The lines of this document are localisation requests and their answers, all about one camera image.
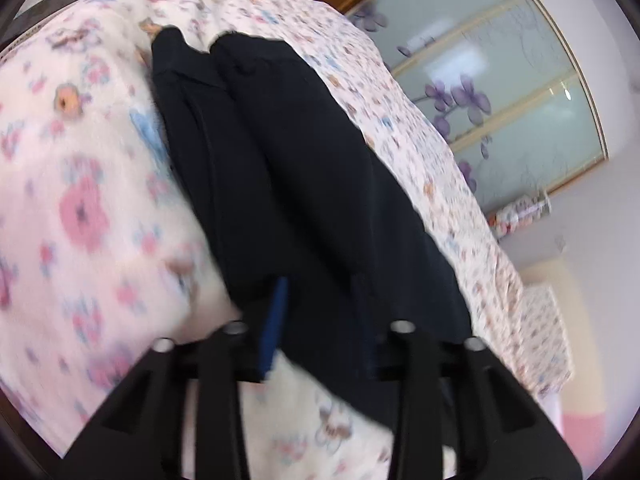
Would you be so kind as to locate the flower print sliding wardrobe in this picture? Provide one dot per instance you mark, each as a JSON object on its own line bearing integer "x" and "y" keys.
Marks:
{"x": 500, "y": 85}

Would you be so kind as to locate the beige headboard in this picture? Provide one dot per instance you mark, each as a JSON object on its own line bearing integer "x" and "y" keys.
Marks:
{"x": 585, "y": 310}

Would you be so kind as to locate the black pants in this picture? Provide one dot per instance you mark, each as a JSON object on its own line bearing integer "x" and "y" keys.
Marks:
{"x": 300, "y": 170}

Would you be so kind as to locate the bear print fleece blanket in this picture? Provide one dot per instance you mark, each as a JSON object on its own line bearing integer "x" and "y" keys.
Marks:
{"x": 85, "y": 200}

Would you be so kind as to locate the clear container of plush toys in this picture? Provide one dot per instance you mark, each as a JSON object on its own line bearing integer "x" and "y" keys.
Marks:
{"x": 520, "y": 215}

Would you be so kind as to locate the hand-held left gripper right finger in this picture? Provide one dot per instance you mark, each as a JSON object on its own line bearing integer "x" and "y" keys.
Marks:
{"x": 415, "y": 390}

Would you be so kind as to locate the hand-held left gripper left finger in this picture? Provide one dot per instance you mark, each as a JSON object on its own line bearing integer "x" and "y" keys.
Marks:
{"x": 274, "y": 325}

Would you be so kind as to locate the white wall socket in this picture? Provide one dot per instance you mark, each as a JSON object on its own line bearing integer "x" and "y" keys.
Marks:
{"x": 561, "y": 244}

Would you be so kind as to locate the dark grey board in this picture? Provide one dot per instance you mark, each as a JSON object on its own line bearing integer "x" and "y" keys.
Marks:
{"x": 45, "y": 7}

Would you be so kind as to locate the bear print pillow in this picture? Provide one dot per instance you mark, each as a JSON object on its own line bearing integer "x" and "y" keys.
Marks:
{"x": 545, "y": 330}

